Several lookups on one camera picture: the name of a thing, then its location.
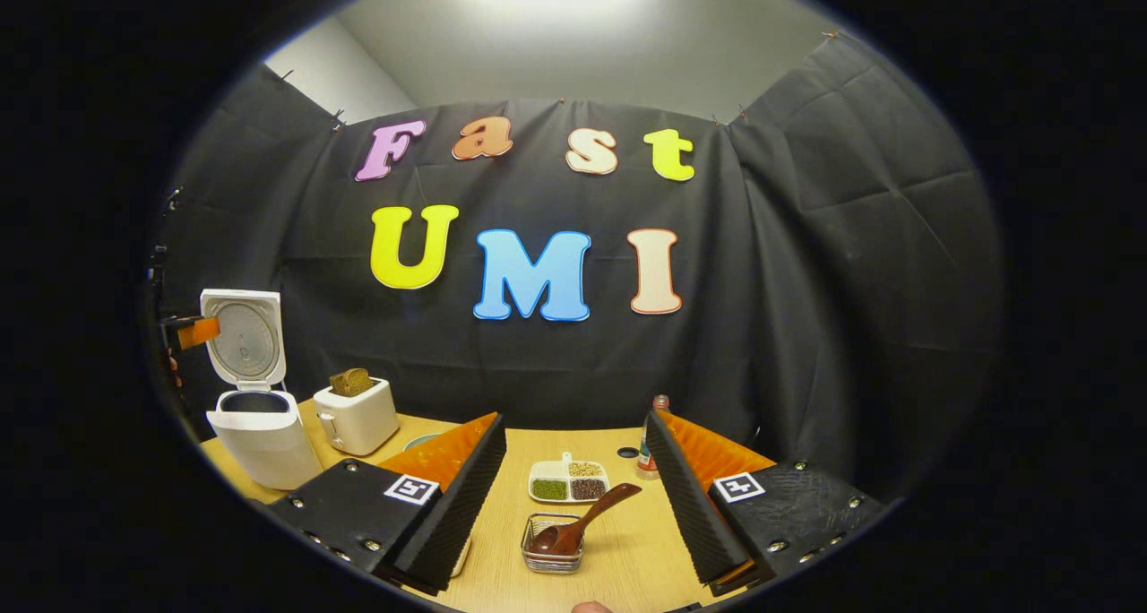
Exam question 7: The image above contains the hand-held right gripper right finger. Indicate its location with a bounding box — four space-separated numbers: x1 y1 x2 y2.
645 409 888 596

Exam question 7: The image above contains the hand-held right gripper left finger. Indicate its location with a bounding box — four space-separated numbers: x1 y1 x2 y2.
267 412 507 596

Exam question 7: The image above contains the brown wooden spoon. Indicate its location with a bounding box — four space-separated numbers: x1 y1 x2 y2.
529 482 643 557

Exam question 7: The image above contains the white rice cooker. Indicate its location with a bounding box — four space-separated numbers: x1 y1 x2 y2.
199 289 323 492

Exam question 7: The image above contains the clear plastic water bottle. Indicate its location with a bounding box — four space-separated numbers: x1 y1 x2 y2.
636 394 671 480

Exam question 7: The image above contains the white divided bean dish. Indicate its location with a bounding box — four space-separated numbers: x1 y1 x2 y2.
528 453 611 505

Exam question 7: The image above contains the white toaster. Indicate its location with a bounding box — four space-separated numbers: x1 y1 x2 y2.
313 377 401 457

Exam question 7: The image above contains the brown bread slice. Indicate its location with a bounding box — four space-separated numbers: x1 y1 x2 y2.
329 367 375 398

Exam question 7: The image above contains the black backdrop cloth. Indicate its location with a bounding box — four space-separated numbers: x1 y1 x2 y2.
148 35 1005 497

